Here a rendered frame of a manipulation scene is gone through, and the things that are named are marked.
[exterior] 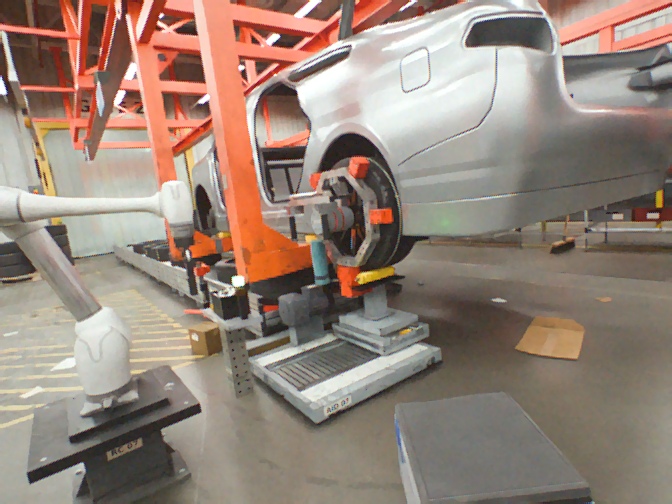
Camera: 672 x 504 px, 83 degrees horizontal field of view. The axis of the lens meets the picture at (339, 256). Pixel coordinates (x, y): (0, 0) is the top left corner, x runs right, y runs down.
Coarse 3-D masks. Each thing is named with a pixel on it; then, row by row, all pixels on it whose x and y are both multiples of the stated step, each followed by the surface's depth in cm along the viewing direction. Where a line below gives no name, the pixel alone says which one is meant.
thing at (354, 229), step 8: (344, 176) 221; (368, 184) 203; (352, 192) 244; (360, 200) 213; (352, 208) 227; (360, 208) 215; (360, 224) 218; (336, 232) 241; (344, 232) 232; (352, 232) 225; (360, 232) 219; (336, 240) 238; (344, 240) 241; (352, 240) 227; (360, 240) 246; (344, 248) 236; (352, 256) 226
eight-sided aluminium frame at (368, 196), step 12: (348, 168) 203; (324, 180) 221; (348, 180) 202; (360, 180) 200; (360, 192) 196; (372, 192) 195; (312, 204) 235; (372, 204) 198; (372, 228) 195; (372, 240) 197; (336, 252) 231; (360, 252) 205; (348, 264) 216; (360, 264) 211
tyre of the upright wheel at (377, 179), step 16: (368, 160) 208; (384, 160) 212; (368, 176) 201; (384, 176) 200; (384, 192) 194; (384, 208) 196; (400, 208) 198; (384, 224) 198; (384, 240) 200; (400, 240) 205; (384, 256) 205; (400, 256) 215
